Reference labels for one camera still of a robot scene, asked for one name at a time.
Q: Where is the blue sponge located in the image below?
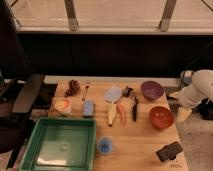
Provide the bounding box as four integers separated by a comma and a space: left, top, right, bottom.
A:
83, 100, 94, 117

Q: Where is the orange white cup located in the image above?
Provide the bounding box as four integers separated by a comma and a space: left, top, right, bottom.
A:
55, 98, 71, 115

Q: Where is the black handled tool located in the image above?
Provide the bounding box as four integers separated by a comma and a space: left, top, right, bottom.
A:
124, 87, 138, 121

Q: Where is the brown grape bunch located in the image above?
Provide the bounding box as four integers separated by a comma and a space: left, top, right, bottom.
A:
65, 80, 80, 97

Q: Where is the green plastic bin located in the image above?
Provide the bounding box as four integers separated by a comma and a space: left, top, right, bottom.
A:
19, 118, 96, 171

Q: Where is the blue round base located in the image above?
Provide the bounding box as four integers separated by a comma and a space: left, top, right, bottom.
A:
180, 70, 193, 85

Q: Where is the red bowl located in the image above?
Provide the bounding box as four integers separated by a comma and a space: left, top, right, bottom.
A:
149, 106, 174, 130

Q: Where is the purple bowl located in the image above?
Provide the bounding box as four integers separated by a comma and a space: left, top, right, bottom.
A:
141, 81, 164, 101

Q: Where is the yellow banana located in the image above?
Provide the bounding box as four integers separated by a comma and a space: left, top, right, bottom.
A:
107, 103, 117, 126

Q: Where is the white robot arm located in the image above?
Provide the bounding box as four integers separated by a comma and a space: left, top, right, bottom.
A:
170, 69, 213, 109

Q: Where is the small blue cup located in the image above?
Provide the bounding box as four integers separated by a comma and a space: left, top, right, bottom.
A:
97, 137, 113, 155

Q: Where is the small dark spoon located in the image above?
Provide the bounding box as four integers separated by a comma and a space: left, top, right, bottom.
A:
82, 85, 90, 101

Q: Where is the orange carrot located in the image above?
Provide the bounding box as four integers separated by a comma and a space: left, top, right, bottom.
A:
117, 103, 126, 126

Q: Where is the black office chair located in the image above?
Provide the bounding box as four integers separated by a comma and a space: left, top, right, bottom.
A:
0, 0, 44, 168

